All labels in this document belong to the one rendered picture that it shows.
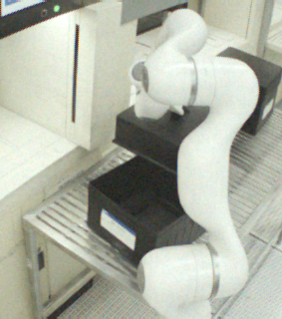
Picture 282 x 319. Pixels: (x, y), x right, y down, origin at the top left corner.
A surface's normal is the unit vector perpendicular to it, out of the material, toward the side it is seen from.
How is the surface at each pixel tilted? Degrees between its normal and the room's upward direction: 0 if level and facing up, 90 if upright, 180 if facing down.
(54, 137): 0
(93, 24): 90
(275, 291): 0
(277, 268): 0
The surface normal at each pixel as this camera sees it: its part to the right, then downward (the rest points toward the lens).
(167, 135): 0.07, -0.75
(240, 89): 0.18, 0.26
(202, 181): -0.17, 0.30
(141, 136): -0.61, 0.50
